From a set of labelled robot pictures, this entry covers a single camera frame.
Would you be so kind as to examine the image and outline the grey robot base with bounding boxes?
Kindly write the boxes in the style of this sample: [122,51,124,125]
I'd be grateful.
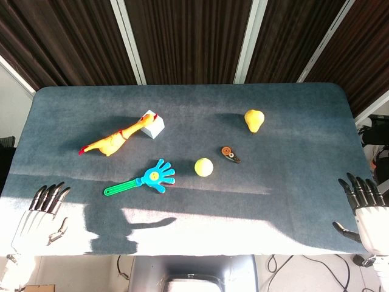
[129,254,260,292]

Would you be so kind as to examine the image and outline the blue felt table cover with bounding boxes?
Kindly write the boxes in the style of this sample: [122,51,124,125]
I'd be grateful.
[0,82,384,257]

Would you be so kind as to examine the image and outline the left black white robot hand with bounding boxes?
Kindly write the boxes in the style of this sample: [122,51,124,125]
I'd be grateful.
[10,181,71,257]

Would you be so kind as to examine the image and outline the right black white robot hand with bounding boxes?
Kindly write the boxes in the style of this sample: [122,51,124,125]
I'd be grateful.
[332,172,389,256]

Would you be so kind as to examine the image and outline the black mesh chair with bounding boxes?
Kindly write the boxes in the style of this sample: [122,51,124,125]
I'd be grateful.
[0,136,16,195]

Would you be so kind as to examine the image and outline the orange black correction tape dispenser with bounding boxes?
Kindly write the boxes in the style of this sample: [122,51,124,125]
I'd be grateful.
[221,146,242,164]

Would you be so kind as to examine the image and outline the colourful plastic hand clapper toy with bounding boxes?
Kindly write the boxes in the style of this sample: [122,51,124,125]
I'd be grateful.
[103,158,177,196]

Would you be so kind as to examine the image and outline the yellow ball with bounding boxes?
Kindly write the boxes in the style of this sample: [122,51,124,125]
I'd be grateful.
[194,158,214,178]

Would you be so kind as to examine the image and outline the black office chair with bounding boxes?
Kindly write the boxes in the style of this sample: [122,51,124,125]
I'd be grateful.
[357,114,389,147]

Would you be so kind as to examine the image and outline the brown cardboard box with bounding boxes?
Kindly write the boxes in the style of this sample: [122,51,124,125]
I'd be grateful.
[14,283,57,292]

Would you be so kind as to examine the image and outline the white foam block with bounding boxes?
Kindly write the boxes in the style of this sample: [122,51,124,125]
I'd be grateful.
[140,109,165,140]

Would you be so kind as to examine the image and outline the thin black cable with plug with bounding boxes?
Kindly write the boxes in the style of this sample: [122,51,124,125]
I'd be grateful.
[116,255,131,281]

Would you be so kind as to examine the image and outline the yellow rubber chicken toy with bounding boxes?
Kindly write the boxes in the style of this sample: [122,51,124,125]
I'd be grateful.
[78,114,158,157]

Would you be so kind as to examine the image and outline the black floor cable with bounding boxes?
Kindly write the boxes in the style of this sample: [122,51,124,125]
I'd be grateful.
[300,254,380,292]
[266,254,295,292]

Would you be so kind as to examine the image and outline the yellow pear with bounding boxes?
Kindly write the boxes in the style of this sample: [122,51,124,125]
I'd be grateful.
[244,109,266,134]

